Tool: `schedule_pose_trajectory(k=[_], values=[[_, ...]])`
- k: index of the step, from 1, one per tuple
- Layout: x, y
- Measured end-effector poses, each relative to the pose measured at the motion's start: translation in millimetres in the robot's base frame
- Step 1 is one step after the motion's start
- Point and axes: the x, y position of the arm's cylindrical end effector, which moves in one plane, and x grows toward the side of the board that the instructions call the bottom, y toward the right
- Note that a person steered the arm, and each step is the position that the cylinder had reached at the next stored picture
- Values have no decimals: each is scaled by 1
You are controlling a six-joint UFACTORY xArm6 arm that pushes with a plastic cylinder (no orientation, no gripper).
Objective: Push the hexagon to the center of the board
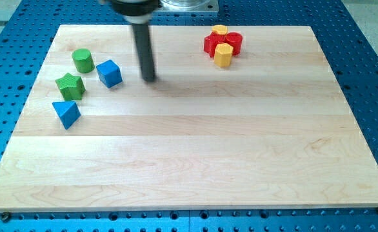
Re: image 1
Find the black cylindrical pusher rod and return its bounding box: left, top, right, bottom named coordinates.
left=132, top=23, right=156, bottom=82

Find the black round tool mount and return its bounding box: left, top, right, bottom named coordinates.
left=109, top=0, right=159, bottom=24

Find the yellow hexagon block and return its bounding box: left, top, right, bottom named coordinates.
left=214, top=43, right=234, bottom=68

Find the wooden board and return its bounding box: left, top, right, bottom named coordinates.
left=0, top=25, right=378, bottom=212

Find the blue cube block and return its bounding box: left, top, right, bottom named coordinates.
left=96, top=60, right=123, bottom=88

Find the green cylinder block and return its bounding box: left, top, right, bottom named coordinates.
left=72, top=48, right=95, bottom=73

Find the red star block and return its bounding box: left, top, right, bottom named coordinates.
left=203, top=32, right=225, bottom=57

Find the yellow pentagon block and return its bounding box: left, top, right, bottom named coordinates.
left=212, top=24, right=228, bottom=35

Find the green star block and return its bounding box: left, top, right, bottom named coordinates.
left=55, top=73, right=86, bottom=101

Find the red cylinder block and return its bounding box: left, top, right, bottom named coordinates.
left=224, top=32, right=243, bottom=55

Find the blue triangle block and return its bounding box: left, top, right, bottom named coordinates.
left=52, top=101, right=81, bottom=130

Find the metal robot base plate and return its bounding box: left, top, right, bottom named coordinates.
left=154, top=0, right=219, bottom=15

